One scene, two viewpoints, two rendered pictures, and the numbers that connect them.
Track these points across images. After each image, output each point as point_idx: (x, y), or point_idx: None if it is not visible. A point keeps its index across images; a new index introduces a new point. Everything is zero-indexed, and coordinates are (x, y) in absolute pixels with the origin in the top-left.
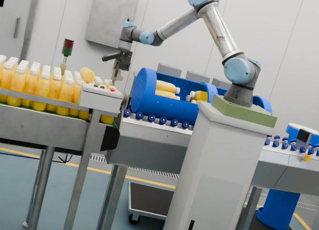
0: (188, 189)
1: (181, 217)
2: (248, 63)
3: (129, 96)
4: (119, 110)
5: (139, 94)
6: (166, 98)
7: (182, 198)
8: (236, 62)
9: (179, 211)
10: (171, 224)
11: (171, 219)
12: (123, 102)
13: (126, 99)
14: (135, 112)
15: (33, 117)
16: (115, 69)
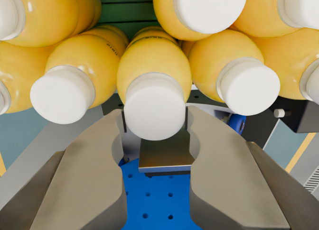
0: (13, 170)
1: (31, 142)
2: None
3: (138, 171)
4: (214, 111)
5: (138, 220)
6: None
7: (39, 156)
8: None
9: (45, 144)
10: (77, 128)
11: (82, 131)
12: (186, 135)
13: (149, 151)
14: (136, 158)
15: None
16: (55, 226)
